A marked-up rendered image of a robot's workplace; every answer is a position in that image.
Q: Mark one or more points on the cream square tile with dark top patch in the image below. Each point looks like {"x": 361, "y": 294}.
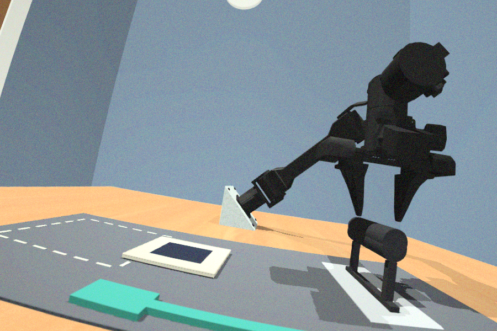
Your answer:
{"x": 180, "y": 255}

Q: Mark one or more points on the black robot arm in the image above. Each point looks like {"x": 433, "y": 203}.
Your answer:
{"x": 417, "y": 69}

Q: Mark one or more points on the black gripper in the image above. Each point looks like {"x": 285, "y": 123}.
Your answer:
{"x": 414, "y": 171}

